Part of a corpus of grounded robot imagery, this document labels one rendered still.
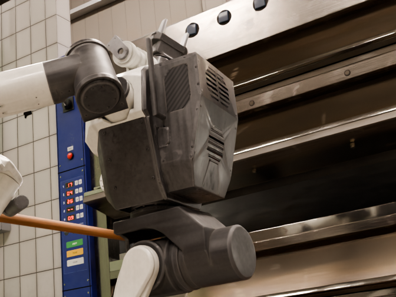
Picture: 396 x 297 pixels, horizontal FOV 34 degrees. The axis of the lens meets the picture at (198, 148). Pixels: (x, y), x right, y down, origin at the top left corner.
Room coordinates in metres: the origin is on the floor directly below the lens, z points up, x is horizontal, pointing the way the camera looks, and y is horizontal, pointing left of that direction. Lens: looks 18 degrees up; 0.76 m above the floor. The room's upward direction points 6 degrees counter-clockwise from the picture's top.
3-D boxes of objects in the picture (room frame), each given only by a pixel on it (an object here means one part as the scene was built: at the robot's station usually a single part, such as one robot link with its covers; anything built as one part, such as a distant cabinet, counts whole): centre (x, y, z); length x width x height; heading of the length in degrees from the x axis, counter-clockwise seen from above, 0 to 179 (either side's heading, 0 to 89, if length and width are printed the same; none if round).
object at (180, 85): (1.41, 0.07, 1.26); 0.34 x 0.30 x 0.36; 155
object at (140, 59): (1.44, 0.13, 1.46); 0.10 x 0.07 x 0.09; 155
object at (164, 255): (1.42, 0.10, 0.97); 0.14 x 0.13 x 0.12; 150
